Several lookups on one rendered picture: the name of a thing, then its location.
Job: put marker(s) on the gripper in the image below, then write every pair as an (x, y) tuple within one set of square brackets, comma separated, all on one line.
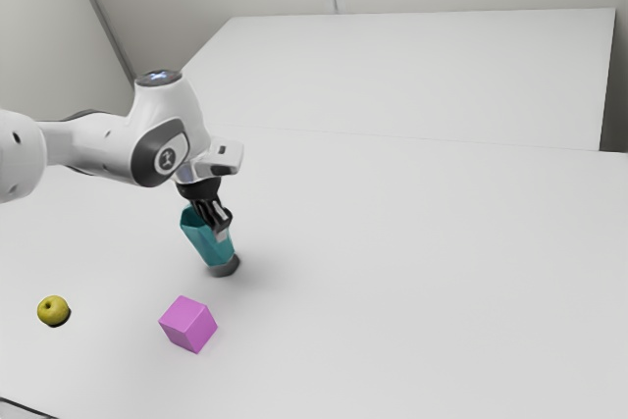
[(200, 192)]

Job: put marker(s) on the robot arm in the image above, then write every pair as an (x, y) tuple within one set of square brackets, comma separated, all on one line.
[(157, 110)]

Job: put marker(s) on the pink cube block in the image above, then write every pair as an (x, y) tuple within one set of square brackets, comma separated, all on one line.
[(187, 324)]

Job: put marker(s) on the yellow-green apple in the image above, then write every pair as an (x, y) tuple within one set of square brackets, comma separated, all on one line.
[(53, 310)]

